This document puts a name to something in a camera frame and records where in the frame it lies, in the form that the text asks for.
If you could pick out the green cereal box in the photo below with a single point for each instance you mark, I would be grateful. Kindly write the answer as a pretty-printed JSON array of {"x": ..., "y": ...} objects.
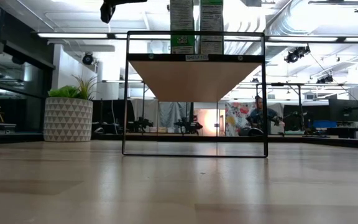
[
  {"x": 182, "y": 42},
  {"x": 211, "y": 18}
]

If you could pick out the black background robot arm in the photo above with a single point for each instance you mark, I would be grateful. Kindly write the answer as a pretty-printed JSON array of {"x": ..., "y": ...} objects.
[
  {"x": 188, "y": 126},
  {"x": 140, "y": 124}
]

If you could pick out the black track spotlight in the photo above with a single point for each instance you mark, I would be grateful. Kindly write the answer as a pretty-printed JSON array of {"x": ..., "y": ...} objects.
[
  {"x": 297, "y": 54},
  {"x": 325, "y": 79},
  {"x": 88, "y": 59}
]

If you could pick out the succulent in white patterned pot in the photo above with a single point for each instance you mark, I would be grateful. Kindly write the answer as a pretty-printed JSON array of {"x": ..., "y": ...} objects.
[{"x": 68, "y": 119}]

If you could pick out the grey cloth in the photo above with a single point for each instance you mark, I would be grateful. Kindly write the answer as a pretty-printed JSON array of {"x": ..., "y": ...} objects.
[{"x": 172, "y": 113}]

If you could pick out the colourful floral cloth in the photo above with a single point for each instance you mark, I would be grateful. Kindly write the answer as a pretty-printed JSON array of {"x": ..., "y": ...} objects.
[{"x": 236, "y": 118}]

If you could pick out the person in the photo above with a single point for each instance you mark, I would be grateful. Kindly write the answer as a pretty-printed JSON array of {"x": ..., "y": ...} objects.
[{"x": 258, "y": 116}]

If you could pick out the black monitor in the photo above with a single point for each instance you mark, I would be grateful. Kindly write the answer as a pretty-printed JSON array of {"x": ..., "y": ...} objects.
[{"x": 343, "y": 110}]

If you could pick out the wooden shelf with black frame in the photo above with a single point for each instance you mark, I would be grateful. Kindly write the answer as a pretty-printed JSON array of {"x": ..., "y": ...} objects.
[{"x": 194, "y": 81}]

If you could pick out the silver ventilation duct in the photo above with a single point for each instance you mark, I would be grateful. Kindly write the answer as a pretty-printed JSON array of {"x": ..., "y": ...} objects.
[{"x": 322, "y": 15}]

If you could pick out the black aluminium table frame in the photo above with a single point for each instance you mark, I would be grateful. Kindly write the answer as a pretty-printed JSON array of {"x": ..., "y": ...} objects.
[{"x": 322, "y": 140}]

